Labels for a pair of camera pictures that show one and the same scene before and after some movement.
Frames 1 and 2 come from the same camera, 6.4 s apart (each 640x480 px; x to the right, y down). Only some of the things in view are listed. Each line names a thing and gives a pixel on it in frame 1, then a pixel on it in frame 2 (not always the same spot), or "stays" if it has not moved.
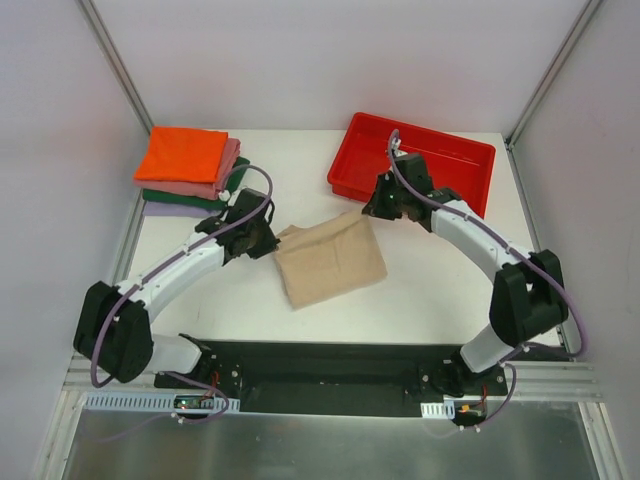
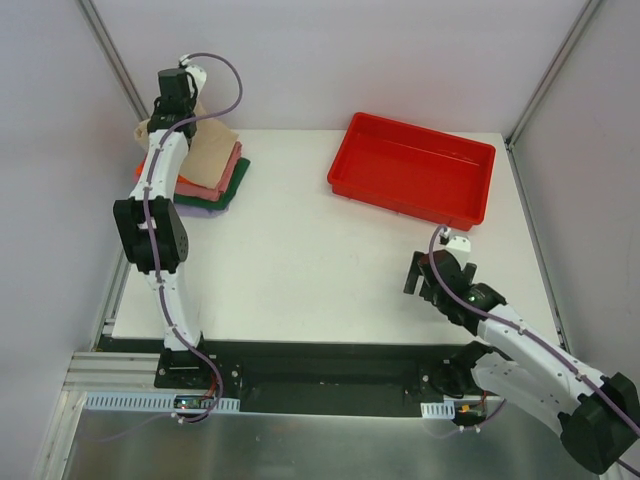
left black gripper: [261, 240] to [163, 122]
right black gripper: [382, 203] to [415, 273]
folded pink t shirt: [198, 189] stays
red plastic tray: [459, 164] stays
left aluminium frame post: [105, 40] stays
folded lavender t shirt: [175, 210] stays
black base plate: [342, 377] stays
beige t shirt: [321, 261] to [206, 151]
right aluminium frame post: [576, 31] stays
